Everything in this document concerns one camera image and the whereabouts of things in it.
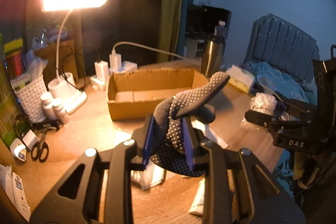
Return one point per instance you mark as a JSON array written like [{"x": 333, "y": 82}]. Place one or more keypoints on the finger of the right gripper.
[{"x": 257, "y": 120}]

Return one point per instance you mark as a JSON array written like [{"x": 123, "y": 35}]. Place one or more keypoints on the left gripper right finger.
[{"x": 193, "y": 149}]

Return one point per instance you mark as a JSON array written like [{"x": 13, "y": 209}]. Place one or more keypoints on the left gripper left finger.
[{"x": 143, "y": 137}]

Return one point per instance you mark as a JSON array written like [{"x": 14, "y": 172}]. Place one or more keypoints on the clear plastic bag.
[{"x": 265, "y": 104}]

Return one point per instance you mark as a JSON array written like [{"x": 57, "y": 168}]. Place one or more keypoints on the grey dotted work glove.
[{"x": 168, "y": 150}]

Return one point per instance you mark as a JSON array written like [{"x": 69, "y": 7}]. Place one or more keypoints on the blue bedding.
[{"x": 279, "y": 82}]

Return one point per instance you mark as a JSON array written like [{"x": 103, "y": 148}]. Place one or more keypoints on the cardboard box tray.
[{"x": 134, "y": 95}]

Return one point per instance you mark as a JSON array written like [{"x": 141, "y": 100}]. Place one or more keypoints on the yellow tissue box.
[{"x": 241, "y": 78}]

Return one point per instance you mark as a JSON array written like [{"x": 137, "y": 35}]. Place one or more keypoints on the white power strip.
[{"x": 100, "y": 80}]

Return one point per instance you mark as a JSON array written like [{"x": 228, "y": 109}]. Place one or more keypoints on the grey padded headboard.
[{"x": 283, "y": 46}]

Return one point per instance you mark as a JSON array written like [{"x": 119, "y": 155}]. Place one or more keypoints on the steel travel mug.
[{"x": 213, "y": 52}]

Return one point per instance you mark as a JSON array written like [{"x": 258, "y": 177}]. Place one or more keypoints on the white desk lamp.
[{"x": 63, "y": 85}]

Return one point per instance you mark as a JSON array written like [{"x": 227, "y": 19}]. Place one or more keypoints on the black scissors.
[{"x": 40, "y": 150}]

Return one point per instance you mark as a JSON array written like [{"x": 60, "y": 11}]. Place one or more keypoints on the white pill bottle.
[{"x": 47, "y": 99}]

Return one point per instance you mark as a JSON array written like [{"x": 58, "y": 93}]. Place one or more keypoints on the black monitor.
[{"x": 202, "y": 20}]

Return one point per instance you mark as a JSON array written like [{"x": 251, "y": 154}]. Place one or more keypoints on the white woven basket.
[{"x": 30, "y": 99}]

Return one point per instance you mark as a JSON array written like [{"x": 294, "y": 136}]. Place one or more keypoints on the green paper cup pack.
[{"x": 9, "y": 108}]

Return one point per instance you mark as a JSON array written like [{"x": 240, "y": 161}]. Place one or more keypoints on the yellow green curtain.
[{"x": 168, "y": 28}]

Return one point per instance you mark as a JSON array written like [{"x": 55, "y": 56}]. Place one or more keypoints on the white charger with cable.
[{"x": 115, "y": 59}]

